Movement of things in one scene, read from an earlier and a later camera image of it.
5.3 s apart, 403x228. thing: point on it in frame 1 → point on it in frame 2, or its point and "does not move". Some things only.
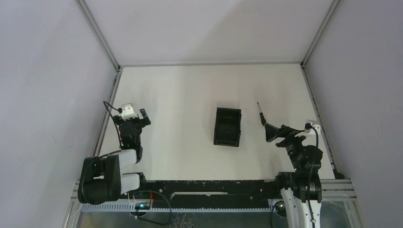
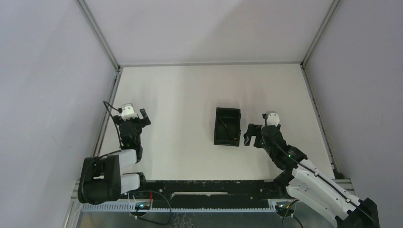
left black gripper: [132, 121] does not move
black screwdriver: [263, 119] → [227, 131]
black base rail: [244, 194] does not move
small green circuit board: [142, 206] does not move
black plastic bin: [227, 127] does not move
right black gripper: [272, 132] → [254, 130]
